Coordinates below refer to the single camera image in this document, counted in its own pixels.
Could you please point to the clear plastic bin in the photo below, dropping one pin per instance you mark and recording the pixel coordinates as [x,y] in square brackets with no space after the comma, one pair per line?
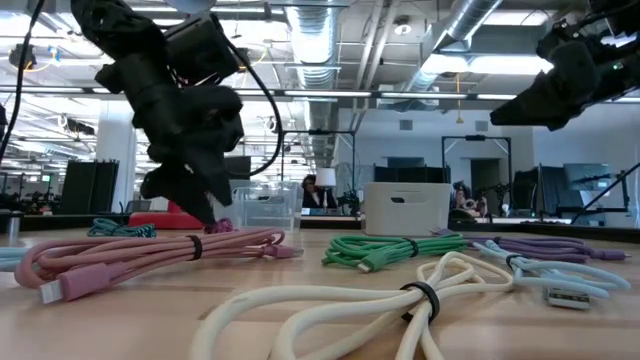
[270,205]

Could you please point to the black partition panel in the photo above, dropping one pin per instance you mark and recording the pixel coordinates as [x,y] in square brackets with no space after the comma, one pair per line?
[90,187]

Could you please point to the black ceiling camera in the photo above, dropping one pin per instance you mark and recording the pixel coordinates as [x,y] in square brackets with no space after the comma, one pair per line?
[245,56]
[22,56]

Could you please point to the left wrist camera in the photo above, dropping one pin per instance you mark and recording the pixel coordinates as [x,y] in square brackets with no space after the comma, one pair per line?
[200,47]

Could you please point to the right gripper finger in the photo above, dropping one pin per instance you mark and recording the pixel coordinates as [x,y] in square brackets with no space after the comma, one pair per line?
[540,125]
[570,85]

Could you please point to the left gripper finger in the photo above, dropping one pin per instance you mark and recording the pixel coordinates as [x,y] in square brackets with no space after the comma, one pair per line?
[175,187]
[217,175]

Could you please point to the white square pillar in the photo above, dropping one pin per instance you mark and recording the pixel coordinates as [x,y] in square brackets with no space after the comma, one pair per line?
[115,150]

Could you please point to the grey computer monitor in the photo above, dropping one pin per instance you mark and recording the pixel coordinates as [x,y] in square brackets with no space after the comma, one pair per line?
[587,176]

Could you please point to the silver ventilation duct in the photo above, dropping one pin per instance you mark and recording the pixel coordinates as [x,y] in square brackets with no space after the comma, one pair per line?
[315,40]
[465,20]

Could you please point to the grey plastic bin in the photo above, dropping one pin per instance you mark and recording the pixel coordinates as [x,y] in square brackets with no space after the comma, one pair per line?
[405,215]

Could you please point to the black screen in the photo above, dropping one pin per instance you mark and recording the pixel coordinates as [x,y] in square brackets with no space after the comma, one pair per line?
[241,167]

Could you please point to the silver metal post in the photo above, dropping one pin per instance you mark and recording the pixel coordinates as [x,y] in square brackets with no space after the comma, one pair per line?
[13,227]

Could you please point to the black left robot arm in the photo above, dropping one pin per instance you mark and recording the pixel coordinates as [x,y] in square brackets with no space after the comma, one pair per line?
[115,25]

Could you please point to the red desk lamp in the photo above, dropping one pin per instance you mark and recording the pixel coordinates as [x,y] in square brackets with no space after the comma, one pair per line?
[155,220]

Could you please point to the person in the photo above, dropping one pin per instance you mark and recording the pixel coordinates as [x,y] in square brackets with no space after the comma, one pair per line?
[470,202]
[314,195]

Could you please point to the black metal gantry frame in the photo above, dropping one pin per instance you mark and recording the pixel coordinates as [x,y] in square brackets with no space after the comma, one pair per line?
[320,132]
[475,137]

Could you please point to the white table lamp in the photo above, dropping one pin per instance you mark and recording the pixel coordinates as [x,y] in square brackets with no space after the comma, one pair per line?
[325,177]

